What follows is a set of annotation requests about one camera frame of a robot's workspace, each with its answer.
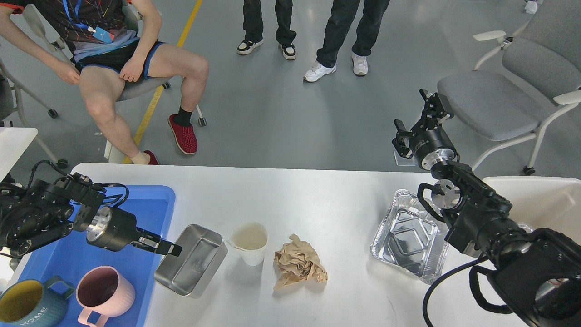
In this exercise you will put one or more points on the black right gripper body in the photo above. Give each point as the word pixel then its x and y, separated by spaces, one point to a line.
pixel 426 143

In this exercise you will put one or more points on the clear floor plate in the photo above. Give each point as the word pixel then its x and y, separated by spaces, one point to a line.
pixel 402 161

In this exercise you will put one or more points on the crumpled brown paper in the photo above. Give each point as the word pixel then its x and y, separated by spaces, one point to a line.
pixel 297 261

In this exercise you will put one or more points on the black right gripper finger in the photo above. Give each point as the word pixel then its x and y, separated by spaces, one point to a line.
pixel 434 112
pixel 425 95

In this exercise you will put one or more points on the white paper cup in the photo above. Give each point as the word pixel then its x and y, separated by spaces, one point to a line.
pixel 250 240

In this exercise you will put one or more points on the standing person white sneakers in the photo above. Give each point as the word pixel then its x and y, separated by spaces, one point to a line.
pixel 338 25

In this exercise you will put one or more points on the teal mug yellow inside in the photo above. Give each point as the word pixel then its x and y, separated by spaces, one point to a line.
pixel 32 303

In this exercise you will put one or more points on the seated person in shorts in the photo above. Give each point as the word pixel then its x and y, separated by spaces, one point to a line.
pixel 109 68

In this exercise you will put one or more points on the grey office chair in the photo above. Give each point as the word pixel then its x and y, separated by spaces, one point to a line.
pixel 528 80

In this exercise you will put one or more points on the pink ribbed mug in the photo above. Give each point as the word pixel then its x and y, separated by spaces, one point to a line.
pixel 103 293

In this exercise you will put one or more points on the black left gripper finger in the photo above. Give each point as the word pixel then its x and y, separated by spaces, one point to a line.
pixel 147 245
pixel 164 246

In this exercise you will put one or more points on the white plastic bin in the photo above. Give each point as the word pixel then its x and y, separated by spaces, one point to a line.
pixel 543 202

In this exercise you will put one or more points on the stainless steel rectangular tray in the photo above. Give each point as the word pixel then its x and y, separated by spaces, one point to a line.
pixel 189 274

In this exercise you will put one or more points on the aluminium foil tray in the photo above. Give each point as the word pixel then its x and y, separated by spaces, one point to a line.
pixel 410 239

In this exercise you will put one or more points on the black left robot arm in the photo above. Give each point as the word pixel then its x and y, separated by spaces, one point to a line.
pixel 43 212

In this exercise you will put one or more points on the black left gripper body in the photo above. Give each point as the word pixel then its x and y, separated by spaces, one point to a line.
pixel 113 229

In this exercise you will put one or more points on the white side table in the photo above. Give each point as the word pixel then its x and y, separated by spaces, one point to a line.
pixel 13 143

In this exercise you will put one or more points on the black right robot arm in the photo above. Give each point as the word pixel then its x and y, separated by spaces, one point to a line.
pixel 535 275

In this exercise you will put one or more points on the blue plastic tray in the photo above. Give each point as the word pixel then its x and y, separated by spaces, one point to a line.
pixel 71 257

